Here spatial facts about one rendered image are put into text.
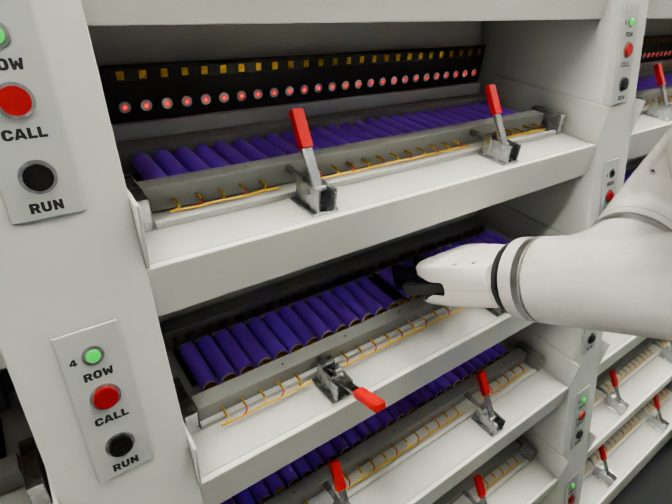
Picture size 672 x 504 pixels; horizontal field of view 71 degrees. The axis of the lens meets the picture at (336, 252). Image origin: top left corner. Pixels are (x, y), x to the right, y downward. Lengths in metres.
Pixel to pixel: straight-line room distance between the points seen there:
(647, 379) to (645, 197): 0.88
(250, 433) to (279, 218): 0.21
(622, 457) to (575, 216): 0.77
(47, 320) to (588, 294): 0.40
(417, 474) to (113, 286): 0.49
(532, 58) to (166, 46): 0.51
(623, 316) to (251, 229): 0.30
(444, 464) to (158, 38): 0.63
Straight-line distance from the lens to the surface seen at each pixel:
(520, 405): 0.83
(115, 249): 0.35
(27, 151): 0.33
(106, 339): 0.36
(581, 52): 0.76
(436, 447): 0.74
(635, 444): 1.45
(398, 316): 0.58
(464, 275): 0.49
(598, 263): 0.43
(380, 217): 0.45
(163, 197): 0.42
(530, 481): 1.00
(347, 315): 0.57
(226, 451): 0.48
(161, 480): 0.44
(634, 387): 1.29
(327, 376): 0.50
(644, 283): 0.41
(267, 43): 0.60
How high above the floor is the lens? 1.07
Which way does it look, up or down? 20 degrees down
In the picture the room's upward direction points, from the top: 5 degrees counter-clockwise
